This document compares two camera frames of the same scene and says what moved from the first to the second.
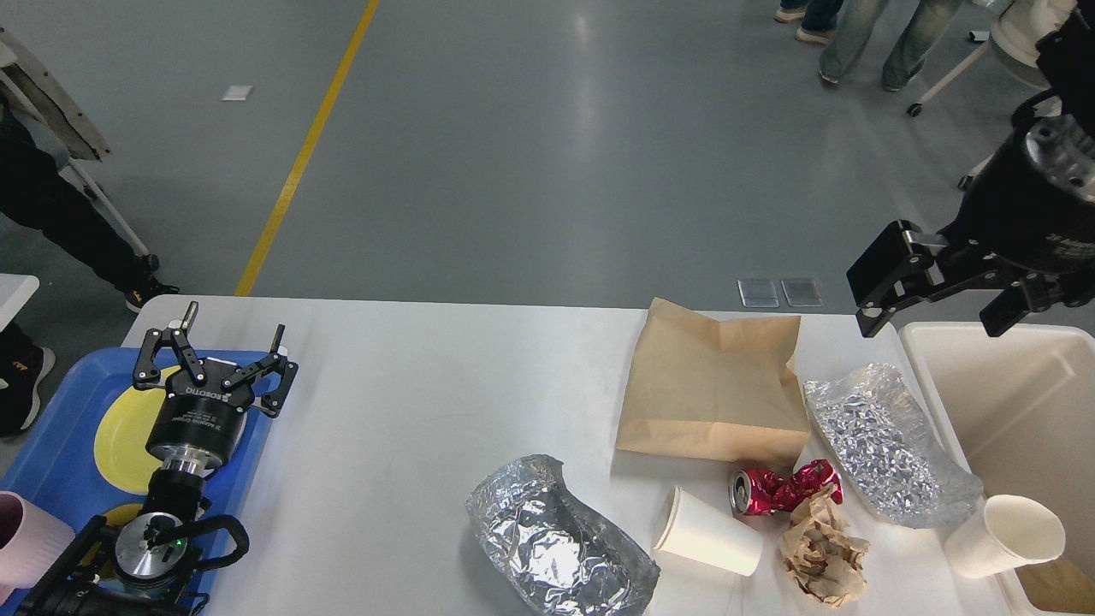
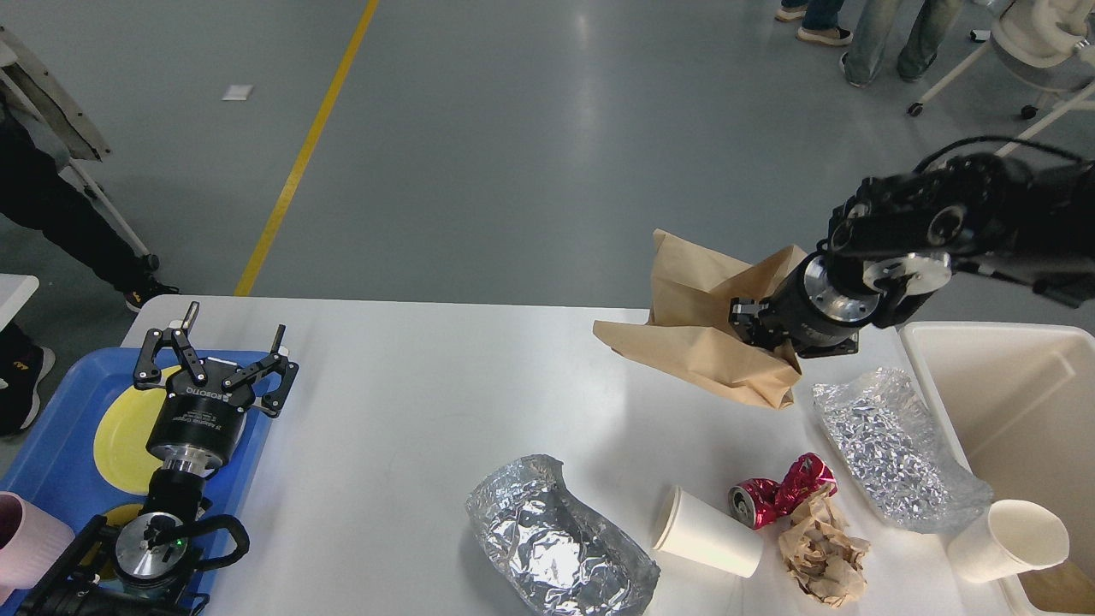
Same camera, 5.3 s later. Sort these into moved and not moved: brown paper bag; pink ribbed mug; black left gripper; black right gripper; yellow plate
Moved: brown paper bag; black right gripper
Not moved: black left gripper; pink ribbed mug; yellow plate
